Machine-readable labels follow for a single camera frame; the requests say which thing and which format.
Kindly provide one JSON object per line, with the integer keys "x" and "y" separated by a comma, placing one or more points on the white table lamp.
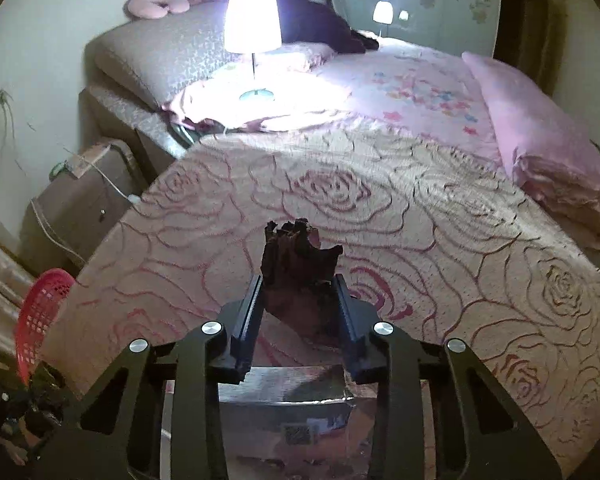
{"x": 252, "y": 20}

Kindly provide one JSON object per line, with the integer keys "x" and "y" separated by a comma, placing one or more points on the brown wooden door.
{"x": 520, "y": 25}

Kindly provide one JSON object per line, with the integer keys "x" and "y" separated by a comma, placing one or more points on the floral sliding wardrobe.
{"x": 430, "y": 0}

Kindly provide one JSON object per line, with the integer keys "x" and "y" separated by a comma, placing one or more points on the dark brown cloth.
{"x": 295, "y": 270}

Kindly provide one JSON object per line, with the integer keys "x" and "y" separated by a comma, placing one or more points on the pink floral bedsheet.
{"x": 405, "y": 90}

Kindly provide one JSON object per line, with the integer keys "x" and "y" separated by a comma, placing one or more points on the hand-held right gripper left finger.
{"x": 250, "y": 310}

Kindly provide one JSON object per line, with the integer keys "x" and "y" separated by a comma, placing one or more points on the folded pink quilt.
{"x": 530, "y": 125}

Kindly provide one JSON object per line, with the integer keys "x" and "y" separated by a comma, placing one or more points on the pink plastic mesh basket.
{"x": 40, "y": 320}

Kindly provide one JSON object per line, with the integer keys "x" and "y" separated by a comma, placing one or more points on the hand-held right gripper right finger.
{"x": 347, "y": 320}

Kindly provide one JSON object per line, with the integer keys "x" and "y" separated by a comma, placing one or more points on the beige rose pattern blanket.
{"x": 430, "y": 240}

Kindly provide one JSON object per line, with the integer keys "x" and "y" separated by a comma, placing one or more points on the pink neck pillow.
{"x": 150, "y": 7}

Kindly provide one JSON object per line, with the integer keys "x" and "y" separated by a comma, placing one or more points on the dark purple pillow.
{"x": 325, "y": 25}

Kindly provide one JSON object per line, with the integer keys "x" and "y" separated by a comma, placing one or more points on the grey upholstered nightstand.
{"x": 70, "y": 210}

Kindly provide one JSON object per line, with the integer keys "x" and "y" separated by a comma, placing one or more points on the grey headboard cushion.
{"x": 145, "y": 55}

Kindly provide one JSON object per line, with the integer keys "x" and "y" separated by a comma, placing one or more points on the grey satin sheet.
{"x": 185, "y": 135}

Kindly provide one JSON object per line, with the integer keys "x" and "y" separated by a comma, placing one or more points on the grey upholstered bed frame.
{"x": 110, "y": 110}

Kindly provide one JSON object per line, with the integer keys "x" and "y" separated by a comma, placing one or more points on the silver foil bag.
{"x": 280, "y": 410}

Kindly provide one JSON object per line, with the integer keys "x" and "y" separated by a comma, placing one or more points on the wall socket with plug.
{"x": 1, "y": 96}

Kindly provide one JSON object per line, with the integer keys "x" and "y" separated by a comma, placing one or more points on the small green round item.
{"x": 57, "y": 170}

